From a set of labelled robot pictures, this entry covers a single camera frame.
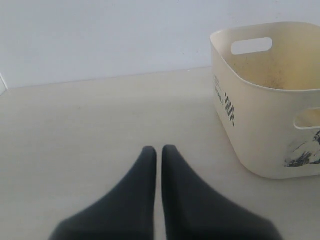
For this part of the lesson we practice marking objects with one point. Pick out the cream plastic basket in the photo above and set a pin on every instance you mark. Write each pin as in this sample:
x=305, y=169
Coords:
x=267, y=95

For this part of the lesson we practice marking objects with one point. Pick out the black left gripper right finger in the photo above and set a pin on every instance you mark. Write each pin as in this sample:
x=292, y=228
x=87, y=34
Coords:
x=195, y=211

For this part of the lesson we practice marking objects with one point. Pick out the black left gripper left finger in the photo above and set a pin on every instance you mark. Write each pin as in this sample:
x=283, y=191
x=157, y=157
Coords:
x=125, y=213

